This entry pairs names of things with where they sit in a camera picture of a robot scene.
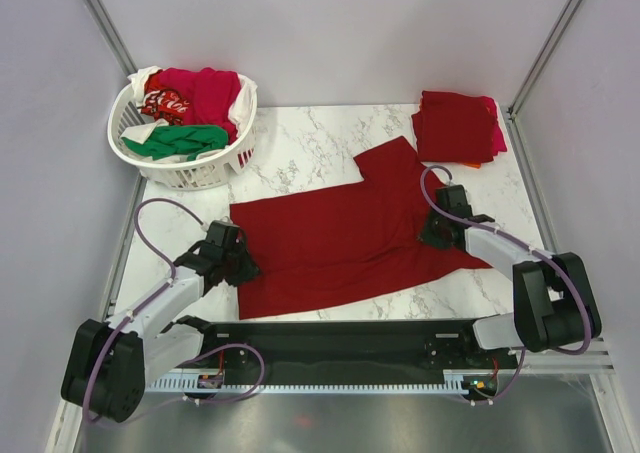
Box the red printed shirt in basket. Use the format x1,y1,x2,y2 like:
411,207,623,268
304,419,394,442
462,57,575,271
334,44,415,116
139,71,190,126

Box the slotted cable duct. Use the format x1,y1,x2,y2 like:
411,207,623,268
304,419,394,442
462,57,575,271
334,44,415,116
146,370,468,395

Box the dark red t shirt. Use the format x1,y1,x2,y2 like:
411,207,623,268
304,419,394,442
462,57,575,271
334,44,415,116
230,137,487,320

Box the left aluminium frame post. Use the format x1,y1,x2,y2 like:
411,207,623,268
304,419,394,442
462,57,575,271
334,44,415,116
83,0,137,75

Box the folded dark red shirt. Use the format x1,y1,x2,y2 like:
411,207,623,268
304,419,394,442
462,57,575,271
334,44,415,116
411,90,494,164

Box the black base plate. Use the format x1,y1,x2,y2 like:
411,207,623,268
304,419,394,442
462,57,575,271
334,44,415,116
182,316,517,385

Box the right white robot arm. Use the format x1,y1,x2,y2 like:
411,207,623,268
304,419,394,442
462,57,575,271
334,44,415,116
420,183,602,367

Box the folded pink shirt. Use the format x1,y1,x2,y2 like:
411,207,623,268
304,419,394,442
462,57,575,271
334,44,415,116
485,97,507,157

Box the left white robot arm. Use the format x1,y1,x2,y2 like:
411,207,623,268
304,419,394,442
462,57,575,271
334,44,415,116
61,221,260,423

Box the aluminium rail bars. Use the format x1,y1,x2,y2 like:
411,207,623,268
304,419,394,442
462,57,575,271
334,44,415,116
74,330,616,374

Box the aluminium frame post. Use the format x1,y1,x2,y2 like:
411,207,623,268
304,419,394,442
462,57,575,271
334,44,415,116
83,0,137,75
507,0,586,118

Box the white shirt in basket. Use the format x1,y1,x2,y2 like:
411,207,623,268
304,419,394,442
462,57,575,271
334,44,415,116
128,66,257,139

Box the white laundry basket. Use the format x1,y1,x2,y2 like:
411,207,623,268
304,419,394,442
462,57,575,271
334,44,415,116
107,66,258,190

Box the green shirt in basket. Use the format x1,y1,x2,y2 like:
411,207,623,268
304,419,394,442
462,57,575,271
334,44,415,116
120,124,229,162

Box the right aluminium frame post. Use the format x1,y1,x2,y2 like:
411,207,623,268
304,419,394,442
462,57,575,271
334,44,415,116
507,0,586,118

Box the right aluminium table rail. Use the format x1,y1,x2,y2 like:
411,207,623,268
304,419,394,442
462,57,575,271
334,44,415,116
499,106,575,253

